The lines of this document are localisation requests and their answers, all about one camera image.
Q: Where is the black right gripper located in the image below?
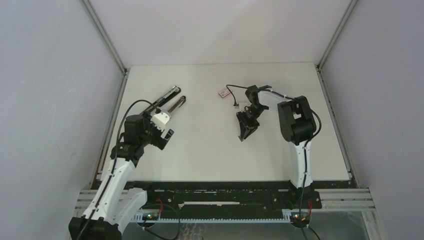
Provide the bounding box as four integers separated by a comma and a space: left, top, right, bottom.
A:
236, 105, 267, 140

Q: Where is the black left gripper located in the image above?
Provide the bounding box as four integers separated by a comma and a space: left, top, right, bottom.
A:
138, 111, 173, 150

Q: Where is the black stapler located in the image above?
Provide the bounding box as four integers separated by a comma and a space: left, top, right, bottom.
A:
143, 85, 182, 113

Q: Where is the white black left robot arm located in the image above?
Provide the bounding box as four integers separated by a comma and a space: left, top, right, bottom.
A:
68, 111, 174, 240

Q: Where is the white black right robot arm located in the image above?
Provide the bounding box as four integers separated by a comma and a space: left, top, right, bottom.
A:
236, 85, 322, 208

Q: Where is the red white staple box sleeve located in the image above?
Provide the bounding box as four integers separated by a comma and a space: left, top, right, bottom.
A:
218, 88, 232, 99

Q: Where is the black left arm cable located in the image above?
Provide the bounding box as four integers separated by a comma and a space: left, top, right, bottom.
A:
72, 99, 155, 240

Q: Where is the aluminium frame rail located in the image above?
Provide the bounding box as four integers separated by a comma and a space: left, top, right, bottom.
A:
74, 189, 377, 223

